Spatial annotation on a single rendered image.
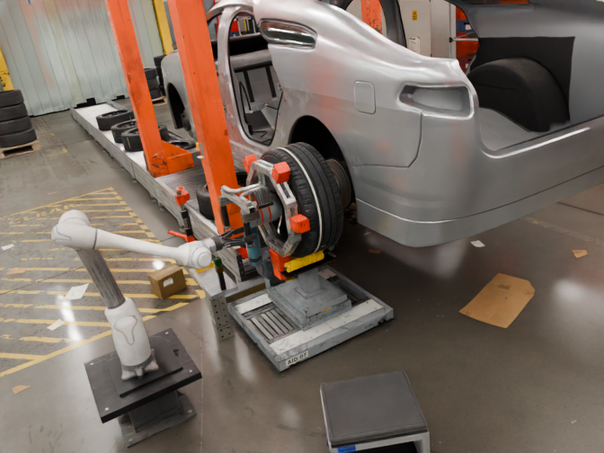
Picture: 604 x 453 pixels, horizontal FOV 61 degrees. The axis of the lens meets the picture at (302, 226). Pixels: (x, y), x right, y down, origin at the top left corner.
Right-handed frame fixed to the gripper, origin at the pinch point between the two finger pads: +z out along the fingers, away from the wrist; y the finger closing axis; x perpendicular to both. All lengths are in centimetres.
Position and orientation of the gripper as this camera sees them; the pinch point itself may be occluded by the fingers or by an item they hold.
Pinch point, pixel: (248, 233)
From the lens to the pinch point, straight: 277.4
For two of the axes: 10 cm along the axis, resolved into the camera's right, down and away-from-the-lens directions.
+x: -1.3, -9.1, -4.0
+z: 8.6, -3.0, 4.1
